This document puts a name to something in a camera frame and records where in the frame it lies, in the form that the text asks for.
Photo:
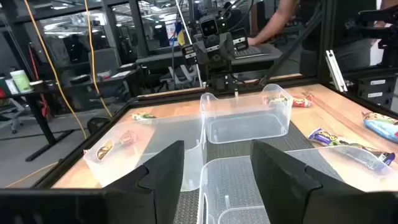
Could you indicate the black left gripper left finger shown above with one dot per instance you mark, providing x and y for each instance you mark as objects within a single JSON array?
[{"x": 164, "y": 174}]

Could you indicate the white container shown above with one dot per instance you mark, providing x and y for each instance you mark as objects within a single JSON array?
[{"x": 12, "y": 86}]

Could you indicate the black control box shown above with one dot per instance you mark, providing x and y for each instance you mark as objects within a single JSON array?
[{"x": 376, "y": 90}]

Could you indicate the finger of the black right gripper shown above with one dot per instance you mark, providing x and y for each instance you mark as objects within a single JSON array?
[
  {"x": 201, "y": 51},
  {"x": 227, "y": 45}
]

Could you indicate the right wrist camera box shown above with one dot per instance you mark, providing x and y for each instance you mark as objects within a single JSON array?
[{"x": 209, "y": 28}]

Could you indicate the black desk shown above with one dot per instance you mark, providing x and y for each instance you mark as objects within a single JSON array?
[{"x": 40, "y": 118}]

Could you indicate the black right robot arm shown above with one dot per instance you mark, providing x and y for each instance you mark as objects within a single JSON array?
[{"x": 220, "y": 81}]

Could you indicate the black keyboard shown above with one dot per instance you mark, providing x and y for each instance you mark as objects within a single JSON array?
[{"x": 250, "y": 52}]

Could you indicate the person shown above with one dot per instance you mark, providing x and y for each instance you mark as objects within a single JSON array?
[{"x": 273, "y": 21}]

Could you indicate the clear plastic bin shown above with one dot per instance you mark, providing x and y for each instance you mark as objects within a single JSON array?
[
  {"x": 230, "y": 186},
  {"x": 245, "y": 127},
  {"x": 124, "y": 161}
]

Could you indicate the grey desk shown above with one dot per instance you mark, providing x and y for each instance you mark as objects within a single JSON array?
[{"x": 174, "y": 60}]

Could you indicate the green wipes canister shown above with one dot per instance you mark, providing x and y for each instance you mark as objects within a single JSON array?
[{"x": 21, "y": 81}]

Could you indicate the dark cup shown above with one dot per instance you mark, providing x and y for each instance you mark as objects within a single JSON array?
[{"x": 38, "y": 85}]

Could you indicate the dark woven table mat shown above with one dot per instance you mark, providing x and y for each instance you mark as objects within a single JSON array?
[{"x": 298, "y": 141}]

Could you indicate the silver aluminium profile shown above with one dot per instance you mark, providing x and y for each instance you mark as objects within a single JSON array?
[{"x": 335, "y": 70}]

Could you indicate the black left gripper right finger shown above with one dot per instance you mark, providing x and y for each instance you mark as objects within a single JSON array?
[{"x": 280, "y": 186}]

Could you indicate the grey office chair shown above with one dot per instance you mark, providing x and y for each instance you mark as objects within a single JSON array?
[{"x": 12, "y": 115}]

